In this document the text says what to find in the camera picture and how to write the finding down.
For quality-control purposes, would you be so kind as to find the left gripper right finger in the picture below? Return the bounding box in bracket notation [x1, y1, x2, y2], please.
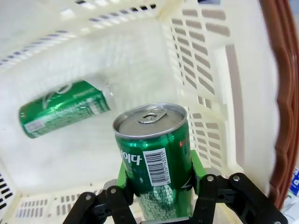
[188, 149, 288, 224]

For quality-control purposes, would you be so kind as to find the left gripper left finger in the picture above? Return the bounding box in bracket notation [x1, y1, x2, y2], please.
[63, 163, 137, 224]

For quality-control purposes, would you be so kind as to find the green soda can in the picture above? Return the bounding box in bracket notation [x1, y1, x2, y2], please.
[19, 79, 115, 140]
[112, 102, 196, 221]

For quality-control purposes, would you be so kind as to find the cream plastic shopping basket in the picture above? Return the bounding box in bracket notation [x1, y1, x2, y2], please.
[0, 0, 285, 224]

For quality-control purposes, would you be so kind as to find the brown basket handle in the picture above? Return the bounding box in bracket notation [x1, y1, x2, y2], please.
[258, 0, 299, 211]

